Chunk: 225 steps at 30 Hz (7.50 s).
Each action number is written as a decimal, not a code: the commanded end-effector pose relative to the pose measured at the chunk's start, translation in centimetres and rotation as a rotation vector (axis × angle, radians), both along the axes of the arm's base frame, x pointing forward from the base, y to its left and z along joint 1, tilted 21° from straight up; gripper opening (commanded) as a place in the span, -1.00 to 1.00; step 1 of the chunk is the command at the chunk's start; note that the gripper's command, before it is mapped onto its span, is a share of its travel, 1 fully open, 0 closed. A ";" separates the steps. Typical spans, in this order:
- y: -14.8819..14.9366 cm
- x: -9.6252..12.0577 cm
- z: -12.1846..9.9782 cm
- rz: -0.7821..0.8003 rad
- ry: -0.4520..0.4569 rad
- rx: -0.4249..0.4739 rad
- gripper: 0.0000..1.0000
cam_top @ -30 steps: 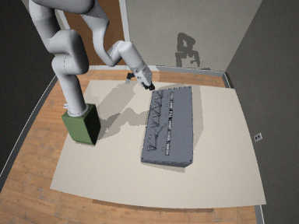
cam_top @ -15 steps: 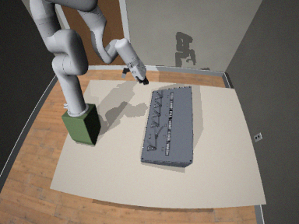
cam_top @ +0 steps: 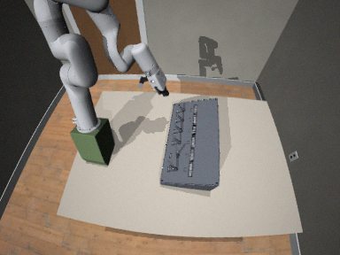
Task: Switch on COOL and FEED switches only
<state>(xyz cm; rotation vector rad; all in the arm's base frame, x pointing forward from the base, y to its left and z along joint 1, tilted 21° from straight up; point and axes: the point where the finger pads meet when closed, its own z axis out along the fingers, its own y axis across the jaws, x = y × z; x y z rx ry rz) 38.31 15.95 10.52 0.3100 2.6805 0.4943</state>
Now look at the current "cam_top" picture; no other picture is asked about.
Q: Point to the light grey switch panel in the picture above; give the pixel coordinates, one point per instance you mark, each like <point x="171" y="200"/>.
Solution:
<point x="193" y="146"/>

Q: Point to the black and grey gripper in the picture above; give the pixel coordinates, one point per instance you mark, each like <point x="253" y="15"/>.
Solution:
<point x="158" y="82"/>

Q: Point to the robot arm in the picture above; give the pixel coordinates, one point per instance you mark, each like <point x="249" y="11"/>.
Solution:
<point x="82" y="71"/>

